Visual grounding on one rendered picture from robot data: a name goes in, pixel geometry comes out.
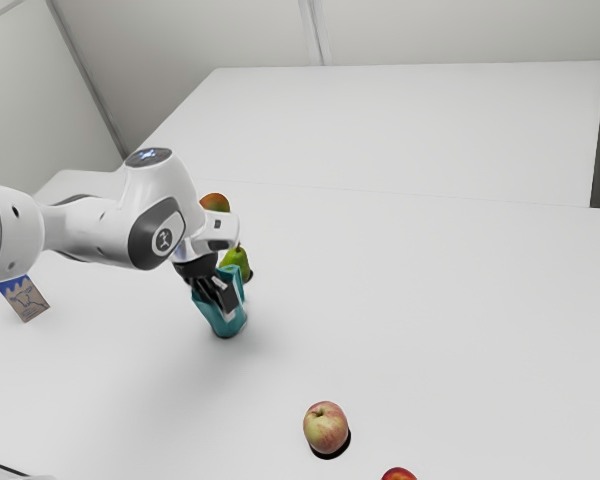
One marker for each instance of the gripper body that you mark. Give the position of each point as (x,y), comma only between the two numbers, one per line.
(196,266)

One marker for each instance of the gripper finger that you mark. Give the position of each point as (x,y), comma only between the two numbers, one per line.
(201,293)
(226,299)

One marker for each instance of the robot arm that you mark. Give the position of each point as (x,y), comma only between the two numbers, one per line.
(90,225)

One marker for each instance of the green pear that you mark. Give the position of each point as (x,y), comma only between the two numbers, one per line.
(235,260)

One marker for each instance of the orange red mango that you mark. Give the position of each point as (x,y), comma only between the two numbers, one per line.
(216,202)

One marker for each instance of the red yellow apple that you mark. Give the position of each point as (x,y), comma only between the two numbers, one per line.
(325,426)

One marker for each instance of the blue brown carton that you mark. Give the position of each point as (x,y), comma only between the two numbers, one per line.
(24,301)

